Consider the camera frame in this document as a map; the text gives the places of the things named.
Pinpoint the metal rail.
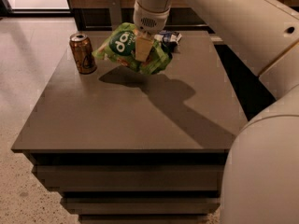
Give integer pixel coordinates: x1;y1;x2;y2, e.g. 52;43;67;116
78;24;213;31

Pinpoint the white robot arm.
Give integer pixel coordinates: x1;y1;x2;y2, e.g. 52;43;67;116
134;0;299;224

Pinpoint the green rice chip bag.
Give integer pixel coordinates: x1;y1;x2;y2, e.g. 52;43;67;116
93;22;172;75

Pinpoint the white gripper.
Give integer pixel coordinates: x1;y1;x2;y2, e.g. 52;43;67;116
133;2;170;62

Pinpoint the blue white snack bag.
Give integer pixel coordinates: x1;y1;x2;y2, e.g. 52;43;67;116
154;30;182;53

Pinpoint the grey drawer cabinet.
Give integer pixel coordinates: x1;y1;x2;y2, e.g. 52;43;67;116
12;32;247;224

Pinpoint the orange soda can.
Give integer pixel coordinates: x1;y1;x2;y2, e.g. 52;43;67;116
69;33;97;75

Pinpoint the left metal bracket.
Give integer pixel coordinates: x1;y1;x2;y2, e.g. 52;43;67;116
107;0;122;30

